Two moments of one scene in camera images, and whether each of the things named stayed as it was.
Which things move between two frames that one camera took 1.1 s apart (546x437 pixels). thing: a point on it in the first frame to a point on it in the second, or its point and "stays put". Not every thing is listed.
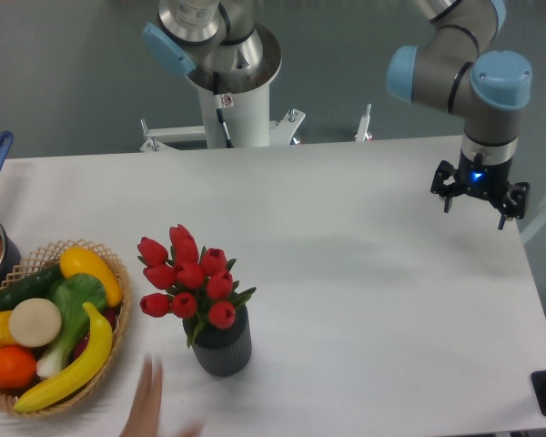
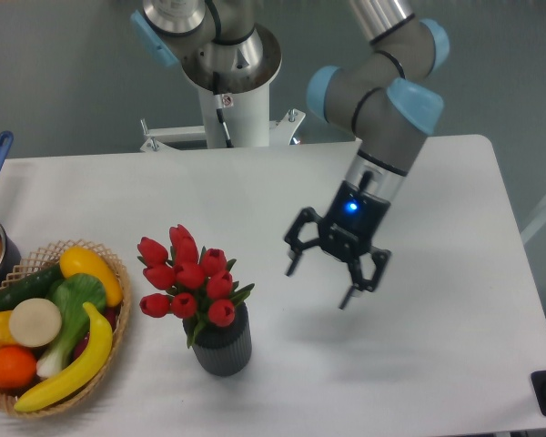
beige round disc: (35, 322) stays put
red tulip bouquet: (201, 286) stays put
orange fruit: (11, 367) stays put
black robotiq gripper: (489, 179) to (354, 219)
